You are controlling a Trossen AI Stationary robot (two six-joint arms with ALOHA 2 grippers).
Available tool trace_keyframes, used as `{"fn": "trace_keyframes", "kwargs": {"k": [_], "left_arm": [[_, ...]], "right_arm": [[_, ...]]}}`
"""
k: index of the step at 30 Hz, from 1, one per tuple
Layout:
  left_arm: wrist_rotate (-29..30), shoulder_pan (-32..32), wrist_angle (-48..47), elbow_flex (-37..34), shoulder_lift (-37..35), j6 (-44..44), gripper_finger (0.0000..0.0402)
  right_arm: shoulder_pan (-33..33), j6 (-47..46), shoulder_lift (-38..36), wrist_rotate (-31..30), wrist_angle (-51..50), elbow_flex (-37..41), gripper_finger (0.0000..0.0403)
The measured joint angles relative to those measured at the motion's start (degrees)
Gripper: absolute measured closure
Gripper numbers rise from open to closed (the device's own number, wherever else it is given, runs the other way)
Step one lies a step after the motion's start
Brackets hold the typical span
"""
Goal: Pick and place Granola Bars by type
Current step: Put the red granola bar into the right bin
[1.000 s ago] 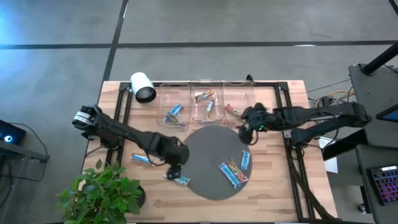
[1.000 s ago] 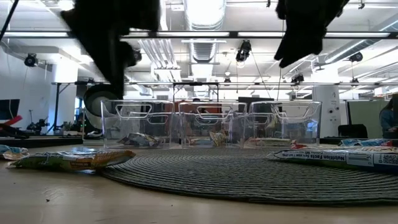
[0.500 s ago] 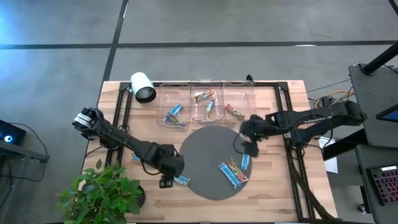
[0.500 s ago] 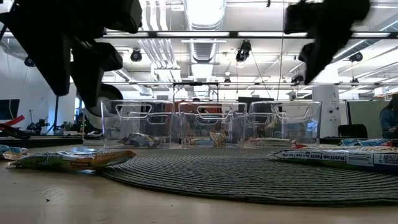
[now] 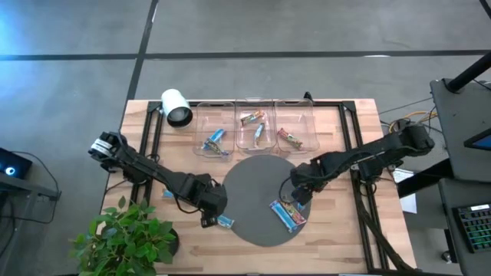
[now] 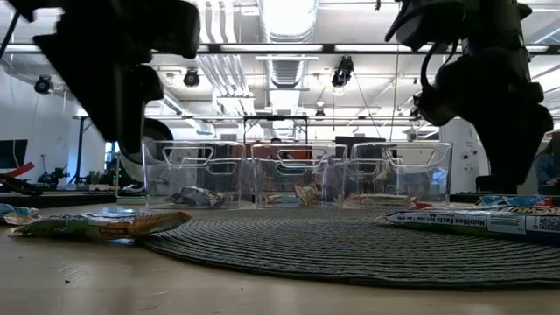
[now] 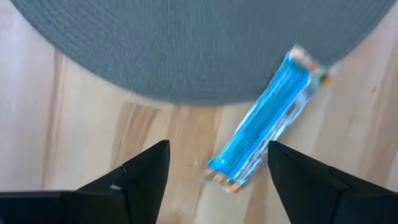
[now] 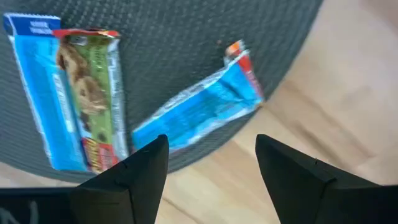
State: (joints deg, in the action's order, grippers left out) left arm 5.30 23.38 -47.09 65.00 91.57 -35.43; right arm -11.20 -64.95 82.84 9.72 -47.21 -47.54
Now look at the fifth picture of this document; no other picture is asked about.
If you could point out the black aluminium table frame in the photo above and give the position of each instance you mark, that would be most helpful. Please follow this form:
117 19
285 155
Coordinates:
153 105

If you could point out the green leafy plant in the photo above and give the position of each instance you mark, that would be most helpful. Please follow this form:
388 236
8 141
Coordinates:
126 237

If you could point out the tablet with blue screen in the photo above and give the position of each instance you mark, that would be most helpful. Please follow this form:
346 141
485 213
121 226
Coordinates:
481 142

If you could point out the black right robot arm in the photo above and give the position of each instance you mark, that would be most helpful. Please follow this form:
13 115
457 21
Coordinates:
383 147

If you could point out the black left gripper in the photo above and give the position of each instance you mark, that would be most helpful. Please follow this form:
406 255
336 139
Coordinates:
209 195

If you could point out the small black mount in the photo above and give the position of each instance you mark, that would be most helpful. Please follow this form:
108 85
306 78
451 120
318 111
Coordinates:
308 96

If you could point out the red brown granola bar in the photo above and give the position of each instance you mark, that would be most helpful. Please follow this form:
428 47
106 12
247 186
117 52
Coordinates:
289 138

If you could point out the round grey woven mat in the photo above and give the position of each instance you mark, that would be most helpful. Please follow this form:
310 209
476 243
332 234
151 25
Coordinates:
253 199

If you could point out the black plant pot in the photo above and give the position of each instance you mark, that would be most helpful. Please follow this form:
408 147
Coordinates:
175 241

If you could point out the white cylinder with black end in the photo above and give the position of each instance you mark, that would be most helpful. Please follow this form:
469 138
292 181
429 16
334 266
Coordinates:
172 101

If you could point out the black pole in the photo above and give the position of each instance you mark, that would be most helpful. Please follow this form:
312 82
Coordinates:
470 73

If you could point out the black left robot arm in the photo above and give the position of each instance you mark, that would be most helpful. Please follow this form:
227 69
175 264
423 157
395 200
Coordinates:
153 172

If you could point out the long blue granola bar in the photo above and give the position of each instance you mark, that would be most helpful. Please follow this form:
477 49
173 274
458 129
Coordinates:
283 216

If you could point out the orange green granola bar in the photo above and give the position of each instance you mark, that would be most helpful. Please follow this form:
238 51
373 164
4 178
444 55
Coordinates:
252 117

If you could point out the black screen device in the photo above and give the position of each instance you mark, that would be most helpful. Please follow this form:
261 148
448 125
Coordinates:
15 163

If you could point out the green purple granola bar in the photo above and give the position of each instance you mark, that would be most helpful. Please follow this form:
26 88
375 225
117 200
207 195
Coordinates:
220 150

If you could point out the silver frame bracket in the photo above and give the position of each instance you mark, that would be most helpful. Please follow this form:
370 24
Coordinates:
354 165

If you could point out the backlit keyboard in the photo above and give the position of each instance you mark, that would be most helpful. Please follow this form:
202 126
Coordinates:
475 230

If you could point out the black support beam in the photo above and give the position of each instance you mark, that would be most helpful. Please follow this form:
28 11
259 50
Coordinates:
422 180

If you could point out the dark grey desk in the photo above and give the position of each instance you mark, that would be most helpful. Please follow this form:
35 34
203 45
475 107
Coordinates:
449 199
452 126

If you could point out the clear plastic bin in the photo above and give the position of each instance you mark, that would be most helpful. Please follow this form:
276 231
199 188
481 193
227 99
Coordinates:
215 115
245 138
303 115

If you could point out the red green granola bar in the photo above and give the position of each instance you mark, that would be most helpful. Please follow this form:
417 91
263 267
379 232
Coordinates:
296 214

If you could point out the white paper sheet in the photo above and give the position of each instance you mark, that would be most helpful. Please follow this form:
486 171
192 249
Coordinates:
409 203

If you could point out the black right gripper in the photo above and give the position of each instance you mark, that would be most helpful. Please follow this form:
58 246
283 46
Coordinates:
307 174

